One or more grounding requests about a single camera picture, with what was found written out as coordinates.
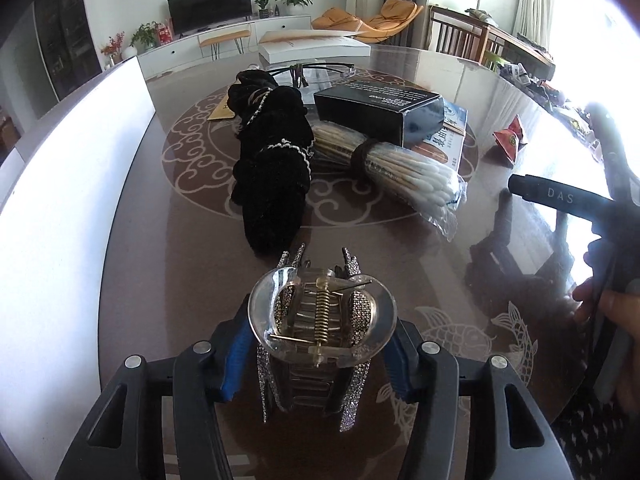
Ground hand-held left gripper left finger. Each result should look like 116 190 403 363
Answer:
55 292 258 480

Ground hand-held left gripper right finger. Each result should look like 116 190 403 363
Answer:
384 321 576 480

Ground large white flat box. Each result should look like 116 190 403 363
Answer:
257 30 372 66

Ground bushy green potted plant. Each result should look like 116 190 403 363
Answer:
131 21 162 52

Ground white panel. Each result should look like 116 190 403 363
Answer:
0 55 157 466

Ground orange-topped stool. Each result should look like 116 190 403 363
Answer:
198 29 251 57

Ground pack of cotton swabs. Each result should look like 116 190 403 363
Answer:
310 122 468 243

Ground black cardboard box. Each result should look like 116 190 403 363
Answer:
313 78 445 148

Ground black-framed eyeglasses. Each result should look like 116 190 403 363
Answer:
250 62 357 91

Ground dark glass cabinet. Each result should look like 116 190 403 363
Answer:
32 0 104 107

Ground dark dotted cloth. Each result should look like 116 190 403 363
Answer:
550 397 640 480

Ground red folded packet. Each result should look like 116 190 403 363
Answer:
492 114 527 165

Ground black television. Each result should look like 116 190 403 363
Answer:
167 0 252 37

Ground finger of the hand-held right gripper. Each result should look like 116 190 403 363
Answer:
585 102 640 202
508 174 617 223

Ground person's right hand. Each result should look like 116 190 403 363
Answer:
572 281 640 413

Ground yellow envelope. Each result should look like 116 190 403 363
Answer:
207 97 236 121

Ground clear rhinestone hair claw clip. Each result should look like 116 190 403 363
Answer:
247 244 398 433

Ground blue and white flat box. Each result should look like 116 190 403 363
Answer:
400 102 469 171

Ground wooden chair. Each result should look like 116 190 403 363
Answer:
428 5 490 59

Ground pile of small clutter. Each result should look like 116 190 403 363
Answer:
500 57 603 161

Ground red flowers in white vase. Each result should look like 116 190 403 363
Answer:
101 32 138 69

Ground white TV cabinet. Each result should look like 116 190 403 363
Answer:
137 12 313 79

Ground orange lounge chair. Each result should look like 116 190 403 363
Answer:
311 0 425 44

